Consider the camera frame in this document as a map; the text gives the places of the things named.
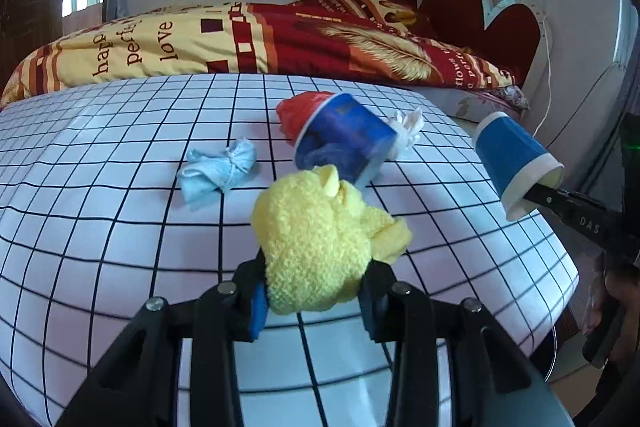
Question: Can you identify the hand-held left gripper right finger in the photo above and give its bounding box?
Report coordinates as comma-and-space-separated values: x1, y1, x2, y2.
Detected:
357, 259, 576, 427

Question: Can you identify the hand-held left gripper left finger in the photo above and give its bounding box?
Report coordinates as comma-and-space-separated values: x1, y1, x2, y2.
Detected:
55, 252, 268, 427

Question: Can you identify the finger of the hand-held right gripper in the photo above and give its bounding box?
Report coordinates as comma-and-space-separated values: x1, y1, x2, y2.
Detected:
521, 183, 581, 228

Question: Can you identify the blue paper cup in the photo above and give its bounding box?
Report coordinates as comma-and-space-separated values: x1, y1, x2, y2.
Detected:
294, 93, 398, 185
474, 110, 566, 223

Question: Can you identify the yellow fluffy cloth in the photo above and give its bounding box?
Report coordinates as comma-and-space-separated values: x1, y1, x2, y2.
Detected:
251, 164, 414, 315

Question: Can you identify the light blue cloth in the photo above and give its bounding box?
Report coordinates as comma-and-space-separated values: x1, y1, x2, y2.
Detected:
176, 138, 258, 210

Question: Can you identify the white tissue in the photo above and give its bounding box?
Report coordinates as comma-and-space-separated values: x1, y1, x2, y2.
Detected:
385, 107, 427, 158

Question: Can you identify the person's right hand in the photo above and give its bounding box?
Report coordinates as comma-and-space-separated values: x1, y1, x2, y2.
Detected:
602, 264, 640, 348

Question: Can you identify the floral pillow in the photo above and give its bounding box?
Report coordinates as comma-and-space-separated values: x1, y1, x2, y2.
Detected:
492, 84, 531, 110

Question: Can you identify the white checkered tablecloth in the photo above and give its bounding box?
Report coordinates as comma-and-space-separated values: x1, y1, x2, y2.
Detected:
0, 73, 581, 427

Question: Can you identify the purple floral mattress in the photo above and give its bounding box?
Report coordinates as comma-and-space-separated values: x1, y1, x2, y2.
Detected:
440, 87, 531, 122

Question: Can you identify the red and white headboard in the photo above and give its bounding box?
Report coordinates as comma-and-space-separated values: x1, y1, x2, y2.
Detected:
397, 0, 548, 92

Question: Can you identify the red and yellow printed blanket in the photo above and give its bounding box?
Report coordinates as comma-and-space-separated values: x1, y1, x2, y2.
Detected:
0, 0, 518, 108

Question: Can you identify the brown wooden door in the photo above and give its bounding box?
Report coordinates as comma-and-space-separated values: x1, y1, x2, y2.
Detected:
0, 0, 66, 82

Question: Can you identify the thick white cable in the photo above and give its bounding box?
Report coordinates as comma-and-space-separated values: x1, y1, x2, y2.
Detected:
532, 14, 556, 138

